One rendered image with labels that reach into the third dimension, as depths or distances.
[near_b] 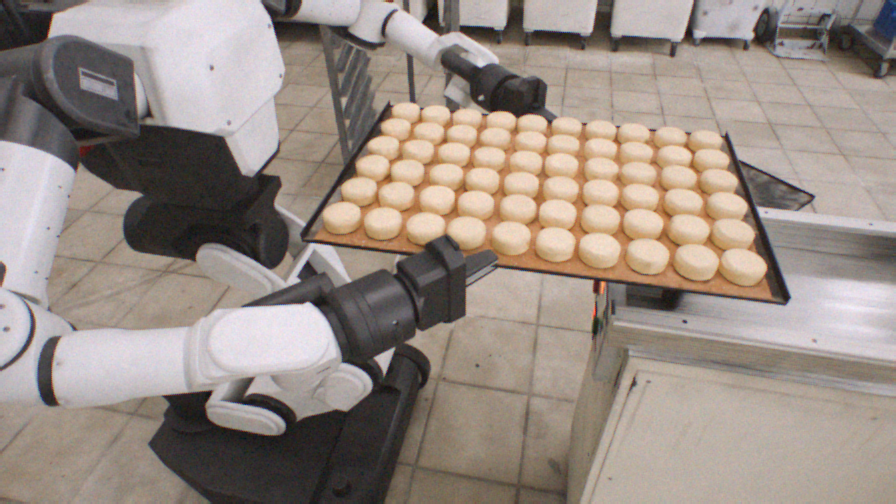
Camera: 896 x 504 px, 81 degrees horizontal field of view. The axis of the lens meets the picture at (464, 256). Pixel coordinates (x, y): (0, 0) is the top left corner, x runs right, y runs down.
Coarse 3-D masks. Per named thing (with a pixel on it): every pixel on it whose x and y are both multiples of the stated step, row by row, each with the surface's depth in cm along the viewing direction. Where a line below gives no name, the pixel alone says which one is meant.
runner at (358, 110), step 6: (366, 78) 250; (372, 78) 253; (366, 84) 248; (366, 90) 243; (360, 96) 235; (366, 96) 238; (360, 102) 234; (354, 108) 223; (360, 108) 229; (354, 114) 222; (360, 114) 225; (354, 120) 221; (348, 126) 211; (354, 126) 217; (348, 132) 210; (354, 132) 213; (348, 138) 209; (354, 138) 210
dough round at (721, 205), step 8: (720, 192) 74; (712, 200) 73; (720, 200) 73; (728, 200) 73; (736, 200) 73; (712, 208) 72; (720, 208) 71; (728, 208) 71; (736, 208) 71; (744, 208) 71; (712, 216) 72; (720, 216) 72; (728, 216) 71; (736, 216) 71
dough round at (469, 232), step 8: (464, 216) 70; (456, 224) 68; (464, 224) 68; (472, 224) 68; (480, 224) 68; (448, 232) 67; (456, 232) 67; (464, 232) 67; (472, 232) 67; (480, 232) 67; (456, 240) 67; (464, 240) 66; (472, 240) 66; (480, 240) 67; (464, 248) 67; (472, 248) 67
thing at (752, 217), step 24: (384, 120) 94; (360, 144) 85; (336, 192) 77; (744, 192) 78; (312, 216) 71; (744, 216) 73; (312, 240) 68; (768, 240) 67; (768, 264) 66; (672, 288) 62
